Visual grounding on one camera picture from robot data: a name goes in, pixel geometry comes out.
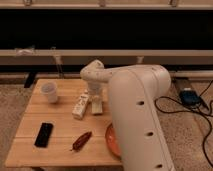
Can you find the black phone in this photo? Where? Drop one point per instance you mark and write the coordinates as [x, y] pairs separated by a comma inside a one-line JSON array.
[[44, 134]]

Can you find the white sponge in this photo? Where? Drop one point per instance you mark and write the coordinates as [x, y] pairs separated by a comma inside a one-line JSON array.
[[97, 107]]

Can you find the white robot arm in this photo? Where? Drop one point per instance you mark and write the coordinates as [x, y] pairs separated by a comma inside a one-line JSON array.
[[132, 91]]

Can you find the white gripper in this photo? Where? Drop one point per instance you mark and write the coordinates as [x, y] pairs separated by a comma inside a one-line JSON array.
[[94, 89]]

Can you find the white plastic bottle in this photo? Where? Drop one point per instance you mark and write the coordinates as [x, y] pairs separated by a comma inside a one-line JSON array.
[[81, 105]]

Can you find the wooden table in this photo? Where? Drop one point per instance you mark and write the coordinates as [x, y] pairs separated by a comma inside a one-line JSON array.
[[66, 130]]

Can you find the black power adapter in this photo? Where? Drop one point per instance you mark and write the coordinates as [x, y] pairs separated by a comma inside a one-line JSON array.
[[189, 97]]

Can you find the red chili pepper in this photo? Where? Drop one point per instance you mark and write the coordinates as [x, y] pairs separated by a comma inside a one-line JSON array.
[[81, 141]]

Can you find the orange bowl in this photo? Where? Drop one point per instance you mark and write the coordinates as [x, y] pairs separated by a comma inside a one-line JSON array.
[[111, 141]]

